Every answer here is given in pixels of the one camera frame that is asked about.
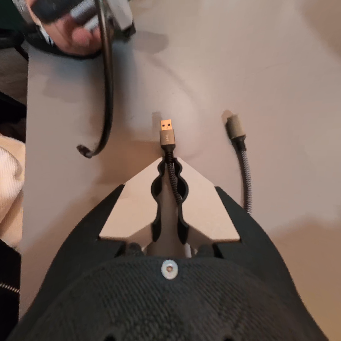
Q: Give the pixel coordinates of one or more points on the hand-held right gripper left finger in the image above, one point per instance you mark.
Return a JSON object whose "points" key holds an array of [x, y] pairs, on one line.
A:
{"points": [[127, 210]]}

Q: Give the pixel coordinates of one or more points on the silver mesh wristwatch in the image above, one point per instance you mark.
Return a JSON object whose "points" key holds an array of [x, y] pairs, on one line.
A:
{"points": [[24, 12]]}

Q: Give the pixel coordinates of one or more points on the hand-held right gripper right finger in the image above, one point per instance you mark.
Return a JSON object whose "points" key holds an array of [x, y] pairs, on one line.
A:
{"points": [[210, 213]]}

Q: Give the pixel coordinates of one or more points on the grey desk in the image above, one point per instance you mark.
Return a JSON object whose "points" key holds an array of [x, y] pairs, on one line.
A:
{"points": [[213, 66]]}

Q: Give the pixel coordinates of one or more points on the black USB hub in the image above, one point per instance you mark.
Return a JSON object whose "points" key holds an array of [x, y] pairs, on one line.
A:
{"points": [[108, 93]]}

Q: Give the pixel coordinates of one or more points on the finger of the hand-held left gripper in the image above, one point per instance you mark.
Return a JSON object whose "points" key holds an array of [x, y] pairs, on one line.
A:
{"points": [[121, 13]]}

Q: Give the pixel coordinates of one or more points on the person's left hand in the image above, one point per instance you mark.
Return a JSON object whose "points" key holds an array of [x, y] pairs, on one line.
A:
{"points": [[72, 40]]}

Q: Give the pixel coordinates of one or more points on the black chair armrest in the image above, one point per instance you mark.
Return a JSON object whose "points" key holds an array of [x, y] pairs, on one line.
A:
{"points": [[10, 40]]}

